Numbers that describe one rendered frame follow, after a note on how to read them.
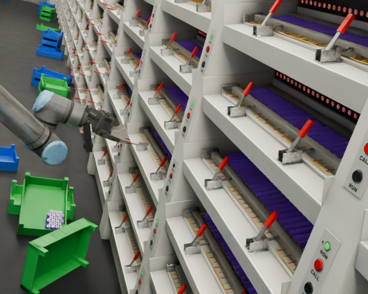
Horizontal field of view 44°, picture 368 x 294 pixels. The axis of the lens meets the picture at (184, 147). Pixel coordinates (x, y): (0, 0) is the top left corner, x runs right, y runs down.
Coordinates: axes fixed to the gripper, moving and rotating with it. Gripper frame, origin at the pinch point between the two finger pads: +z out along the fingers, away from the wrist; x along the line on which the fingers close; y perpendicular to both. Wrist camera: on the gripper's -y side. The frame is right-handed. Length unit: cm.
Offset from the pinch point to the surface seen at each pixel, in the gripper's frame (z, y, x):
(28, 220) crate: -16, -59, 23
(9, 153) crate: -28, -63, 98
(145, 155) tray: 7.5, -0.5, -6.3
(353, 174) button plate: -6, 43, -117
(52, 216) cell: -8, -51, 19
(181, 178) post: 3, 11, -52
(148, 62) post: -1.5, 29.6, 18.0
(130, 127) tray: 4.6, 1.2, 17.7
